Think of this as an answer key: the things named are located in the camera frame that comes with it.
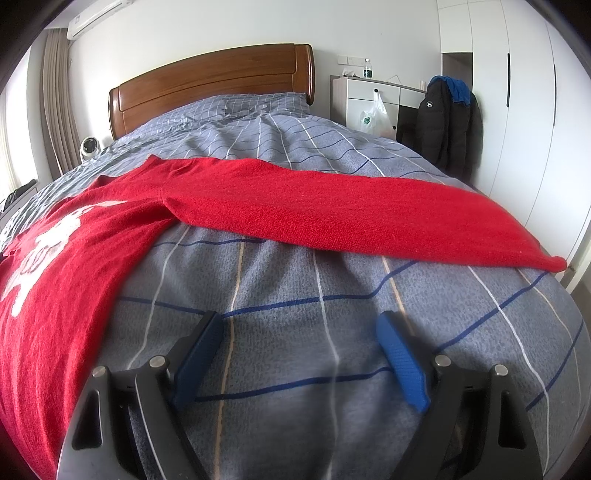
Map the beige curtain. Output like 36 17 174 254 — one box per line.
41 30 81 178

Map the blue cloth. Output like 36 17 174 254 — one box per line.
443 76 472 106

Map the white bedside cabinet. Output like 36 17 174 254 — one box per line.
331 75 428 144

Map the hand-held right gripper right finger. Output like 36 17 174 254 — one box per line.
375 311 544 480

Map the small white fan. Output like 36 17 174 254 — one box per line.
78 137 101 162

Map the white wardrobe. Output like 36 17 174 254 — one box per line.
438 0 591 273

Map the white air conditioner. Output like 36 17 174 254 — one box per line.
66 0 126 41

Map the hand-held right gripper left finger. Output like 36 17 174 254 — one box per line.
55 311 223 480

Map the grey checked bed blanket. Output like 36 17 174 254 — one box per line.
0 91 585 480

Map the wooden headboard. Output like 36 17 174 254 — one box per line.
108 44 315 141

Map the black puffer jacket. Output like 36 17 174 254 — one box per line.
416 76 483 181

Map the white plastic bag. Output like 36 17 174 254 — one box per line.
359 90 393 138

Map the red knit sweater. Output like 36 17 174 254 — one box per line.
0 155 568 480

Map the dark cloth pile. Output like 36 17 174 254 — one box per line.
0 179 38 213

